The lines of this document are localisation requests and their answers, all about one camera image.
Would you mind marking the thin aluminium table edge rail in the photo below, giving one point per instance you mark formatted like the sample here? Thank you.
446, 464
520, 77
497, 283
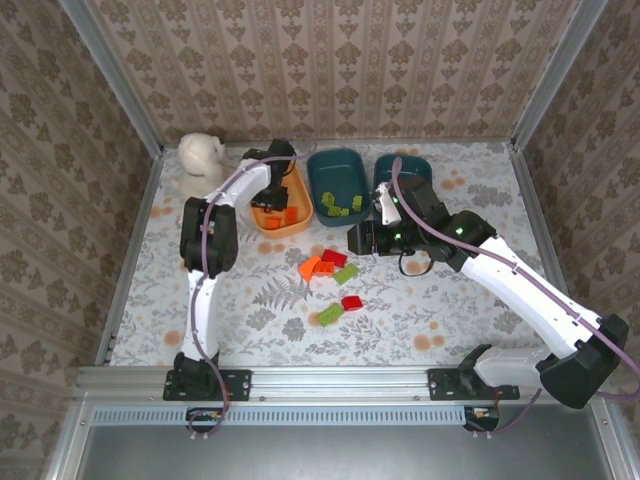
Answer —
450, 140

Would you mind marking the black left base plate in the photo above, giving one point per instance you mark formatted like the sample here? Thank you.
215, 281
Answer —
240, 385

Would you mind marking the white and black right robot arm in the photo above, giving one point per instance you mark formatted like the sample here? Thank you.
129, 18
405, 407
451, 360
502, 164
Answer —
525, 295

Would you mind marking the teal plastic container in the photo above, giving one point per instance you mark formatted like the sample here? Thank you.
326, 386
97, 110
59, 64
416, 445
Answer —
335, 170
415, 167

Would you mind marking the grey metal shelf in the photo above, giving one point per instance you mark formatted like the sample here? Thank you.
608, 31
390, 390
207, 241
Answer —
350, 455

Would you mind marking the aluminium frame post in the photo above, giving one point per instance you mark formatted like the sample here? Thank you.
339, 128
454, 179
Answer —
555, 75
115, 80

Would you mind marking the orange plastic container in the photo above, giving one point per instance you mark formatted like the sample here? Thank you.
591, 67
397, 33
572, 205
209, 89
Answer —
301, 197

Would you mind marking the aluminium mounting rail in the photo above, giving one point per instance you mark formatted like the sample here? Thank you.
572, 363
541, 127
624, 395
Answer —
340, 382

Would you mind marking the control board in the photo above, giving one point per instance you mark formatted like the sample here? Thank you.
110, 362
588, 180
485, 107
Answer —
482, 414
205, 415

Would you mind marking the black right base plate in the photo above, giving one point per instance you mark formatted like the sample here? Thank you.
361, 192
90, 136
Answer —
445, 385

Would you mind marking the small orange lego brick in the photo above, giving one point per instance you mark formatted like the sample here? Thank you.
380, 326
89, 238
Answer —
291, 215

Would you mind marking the left control board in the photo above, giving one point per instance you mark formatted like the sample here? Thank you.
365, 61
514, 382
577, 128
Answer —
205, 415

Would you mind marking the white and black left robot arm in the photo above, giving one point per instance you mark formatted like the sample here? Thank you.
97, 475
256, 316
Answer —
200, 310

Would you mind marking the floral tablecloth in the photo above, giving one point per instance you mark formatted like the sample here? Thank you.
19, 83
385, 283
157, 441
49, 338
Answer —
400, 340

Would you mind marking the small green lego brick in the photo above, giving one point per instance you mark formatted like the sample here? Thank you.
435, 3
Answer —
336, 212
357, 203
328, 199

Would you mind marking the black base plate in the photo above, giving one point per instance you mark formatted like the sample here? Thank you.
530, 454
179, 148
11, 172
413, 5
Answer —
240, 385
445, 385

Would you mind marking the right control board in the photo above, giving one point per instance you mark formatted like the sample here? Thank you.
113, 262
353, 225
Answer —
482, 414

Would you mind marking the white plush teddy bear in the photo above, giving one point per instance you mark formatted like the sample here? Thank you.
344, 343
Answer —
200, 152

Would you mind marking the large orange lego brick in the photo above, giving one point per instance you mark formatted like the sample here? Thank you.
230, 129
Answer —
308, 269

